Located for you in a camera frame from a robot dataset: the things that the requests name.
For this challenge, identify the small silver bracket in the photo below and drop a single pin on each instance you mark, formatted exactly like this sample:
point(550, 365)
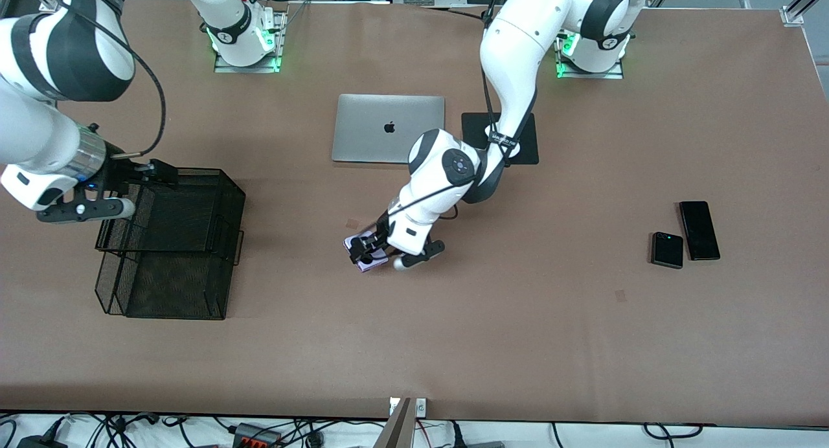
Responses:
point(394, 406)
point(421, 406)

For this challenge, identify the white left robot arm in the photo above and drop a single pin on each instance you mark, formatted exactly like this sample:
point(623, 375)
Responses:
point(518, 53)

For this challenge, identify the long black smartphone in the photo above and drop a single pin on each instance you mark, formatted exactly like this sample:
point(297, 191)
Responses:
point(699, 231)

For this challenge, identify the lavender flip phone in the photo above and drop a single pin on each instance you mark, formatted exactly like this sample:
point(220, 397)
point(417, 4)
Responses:
point(379, 264)

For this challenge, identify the black mesh two-tier tray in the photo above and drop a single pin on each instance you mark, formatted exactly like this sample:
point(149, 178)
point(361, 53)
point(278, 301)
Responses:
point(194, 292)

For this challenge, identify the black power strip red switches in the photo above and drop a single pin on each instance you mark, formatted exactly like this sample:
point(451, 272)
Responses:
point(256, 435)

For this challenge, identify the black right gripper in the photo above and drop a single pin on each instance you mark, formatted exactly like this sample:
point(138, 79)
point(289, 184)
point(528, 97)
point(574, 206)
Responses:
point(122, 175)

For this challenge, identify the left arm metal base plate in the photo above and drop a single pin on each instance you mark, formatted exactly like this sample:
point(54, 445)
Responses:
point(589, 75)

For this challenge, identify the grey metal camera post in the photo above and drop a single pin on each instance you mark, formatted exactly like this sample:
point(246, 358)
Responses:
point(395, 428)

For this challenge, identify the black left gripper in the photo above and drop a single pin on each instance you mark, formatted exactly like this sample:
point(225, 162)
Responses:
point(378, 236)

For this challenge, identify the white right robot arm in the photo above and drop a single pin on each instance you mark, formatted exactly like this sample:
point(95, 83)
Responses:
point(39, 124)

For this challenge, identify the aluminium corner frame profile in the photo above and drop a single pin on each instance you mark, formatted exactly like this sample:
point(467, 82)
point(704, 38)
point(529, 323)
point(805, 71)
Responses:
point(48, 6)
point(793, 14)

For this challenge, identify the silver closed laptop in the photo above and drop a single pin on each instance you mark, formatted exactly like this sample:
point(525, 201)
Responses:
point(375, 131)

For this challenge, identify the black mouse pad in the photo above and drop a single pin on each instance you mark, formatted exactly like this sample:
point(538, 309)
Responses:
point(528, 144)

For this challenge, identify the black power adapter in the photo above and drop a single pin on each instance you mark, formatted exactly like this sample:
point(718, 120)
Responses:
point(39, 443)

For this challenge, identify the small black flip phone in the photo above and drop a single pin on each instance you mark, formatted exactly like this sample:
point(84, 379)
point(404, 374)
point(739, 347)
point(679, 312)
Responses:
point(667, 250)

